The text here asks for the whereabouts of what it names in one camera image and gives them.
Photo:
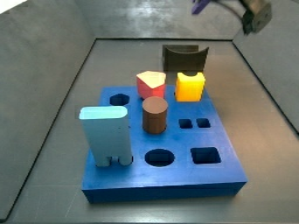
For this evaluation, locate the purple double-square block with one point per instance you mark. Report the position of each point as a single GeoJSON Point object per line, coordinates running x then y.
{"type": "Point", "coordinates": [200, 5]}

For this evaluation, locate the yellow arch block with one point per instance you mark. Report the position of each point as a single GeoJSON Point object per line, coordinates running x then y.
{"type": "Point", "coordinates": [189, 87]}

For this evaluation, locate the blue shape-sorter board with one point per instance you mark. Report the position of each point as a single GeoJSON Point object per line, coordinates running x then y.
{"type": "Point", "coordinates": [188, 162]}

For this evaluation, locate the brown cylinder block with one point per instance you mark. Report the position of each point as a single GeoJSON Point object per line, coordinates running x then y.
{"type": "Point", "coordinates": [154, 114]}

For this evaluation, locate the red pentagon block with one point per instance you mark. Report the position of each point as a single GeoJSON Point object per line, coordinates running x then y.
{"type": "Point", "coordinates": [152, 84]}

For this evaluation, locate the light blue tall block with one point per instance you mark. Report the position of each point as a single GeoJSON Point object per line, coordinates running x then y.
{"type": "Point", "coordinates": [108, 132]}

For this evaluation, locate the black curved stand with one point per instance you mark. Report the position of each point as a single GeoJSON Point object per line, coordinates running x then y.
{"type": "Point", "coordinates": [184, 58]}

